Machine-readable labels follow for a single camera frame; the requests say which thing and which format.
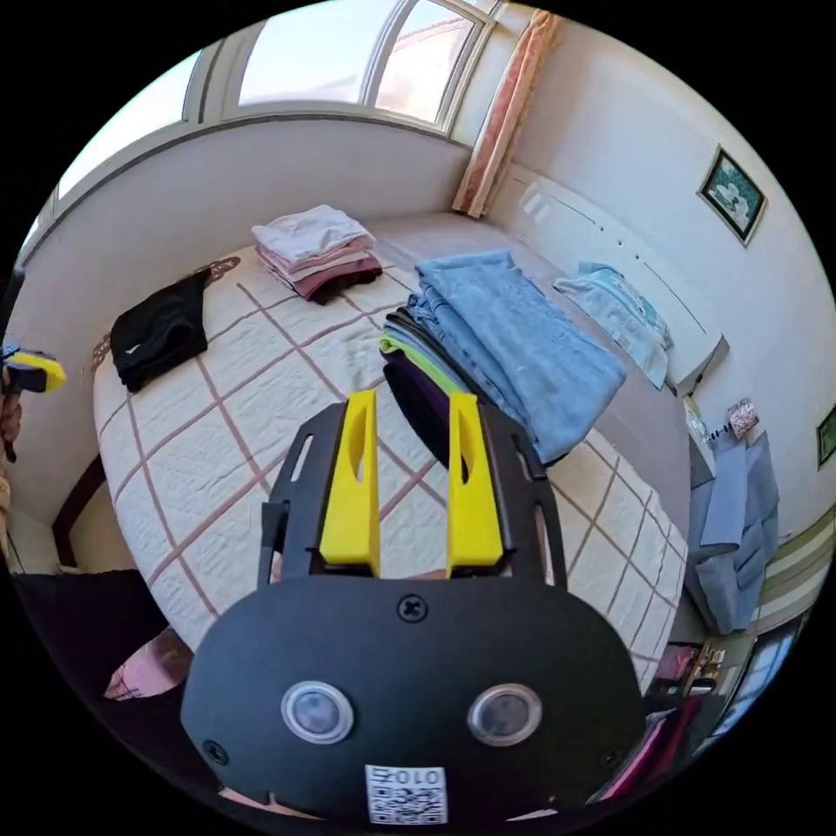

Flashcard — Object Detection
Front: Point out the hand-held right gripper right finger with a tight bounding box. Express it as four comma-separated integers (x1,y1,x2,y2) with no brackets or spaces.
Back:
446,393,505,581

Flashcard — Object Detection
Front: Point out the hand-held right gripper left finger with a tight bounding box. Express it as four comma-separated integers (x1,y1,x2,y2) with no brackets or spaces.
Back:
319,388,382,580

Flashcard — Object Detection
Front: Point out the person's left hand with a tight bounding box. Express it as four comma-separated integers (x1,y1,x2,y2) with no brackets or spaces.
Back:
0,390,22,466

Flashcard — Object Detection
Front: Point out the black garment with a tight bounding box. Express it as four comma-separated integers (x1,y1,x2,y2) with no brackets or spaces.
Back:
109,268,214,394

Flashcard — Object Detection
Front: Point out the bed with checked white quilt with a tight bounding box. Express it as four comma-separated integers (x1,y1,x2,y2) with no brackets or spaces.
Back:
51,164,731,695

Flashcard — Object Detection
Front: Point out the pile of blue dark clothes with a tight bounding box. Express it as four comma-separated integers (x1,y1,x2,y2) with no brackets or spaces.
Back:
379,247,630,469

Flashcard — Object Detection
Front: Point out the pile of white pink clothes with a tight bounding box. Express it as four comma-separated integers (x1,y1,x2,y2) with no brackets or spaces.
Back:
250,204,384,307

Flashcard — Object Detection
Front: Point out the person's body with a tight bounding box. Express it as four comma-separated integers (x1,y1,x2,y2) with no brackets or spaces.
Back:
11,566,223,795

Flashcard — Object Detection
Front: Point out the blue cloth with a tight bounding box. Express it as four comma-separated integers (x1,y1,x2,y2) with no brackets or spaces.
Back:
686,429,782,636

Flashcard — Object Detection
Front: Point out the patterned table lamp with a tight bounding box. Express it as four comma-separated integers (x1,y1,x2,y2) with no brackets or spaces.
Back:
707,398,761,442

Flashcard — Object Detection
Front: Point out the pink patterned curtain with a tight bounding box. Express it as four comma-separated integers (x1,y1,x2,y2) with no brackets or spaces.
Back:
450,9,564,218

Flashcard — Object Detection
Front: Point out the framed flower picture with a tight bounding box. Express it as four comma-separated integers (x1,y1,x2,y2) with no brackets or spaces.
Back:
697,144,769,249

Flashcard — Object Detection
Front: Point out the window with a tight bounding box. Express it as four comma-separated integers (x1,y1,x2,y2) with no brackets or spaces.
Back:
17,0,505,220

